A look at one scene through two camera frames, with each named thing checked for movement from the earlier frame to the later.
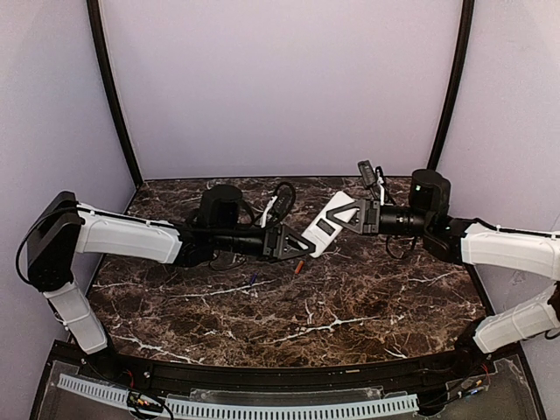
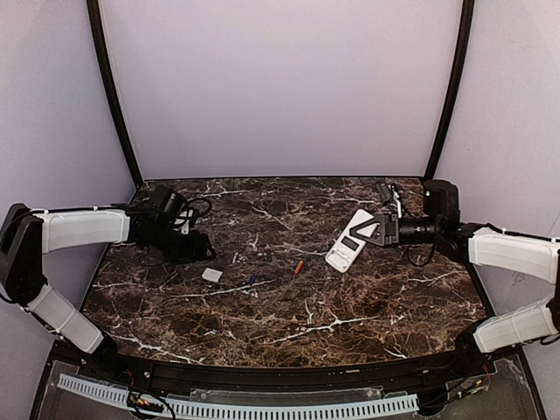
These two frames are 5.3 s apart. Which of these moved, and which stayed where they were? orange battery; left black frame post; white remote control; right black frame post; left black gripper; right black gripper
Moved: right black gripper; left black gripper; white remote control
Stayed: right black frame post; left black frame post; orange battery
